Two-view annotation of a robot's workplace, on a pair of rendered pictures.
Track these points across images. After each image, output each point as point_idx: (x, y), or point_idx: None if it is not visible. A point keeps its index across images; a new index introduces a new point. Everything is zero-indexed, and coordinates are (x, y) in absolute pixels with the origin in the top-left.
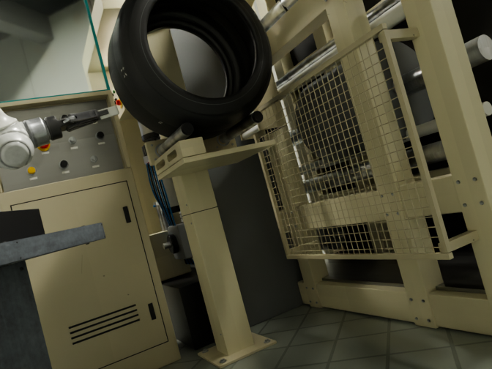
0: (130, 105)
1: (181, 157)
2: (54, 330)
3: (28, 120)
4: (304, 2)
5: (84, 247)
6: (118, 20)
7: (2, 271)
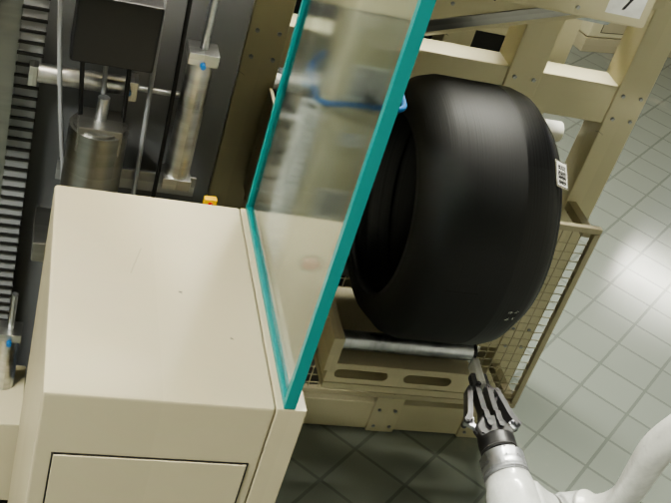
0: (445, 330)
1: (459, 391)
2: None
3: (524, 462)
4: (466, 69)
5: None
6: (545, 246)
7: None
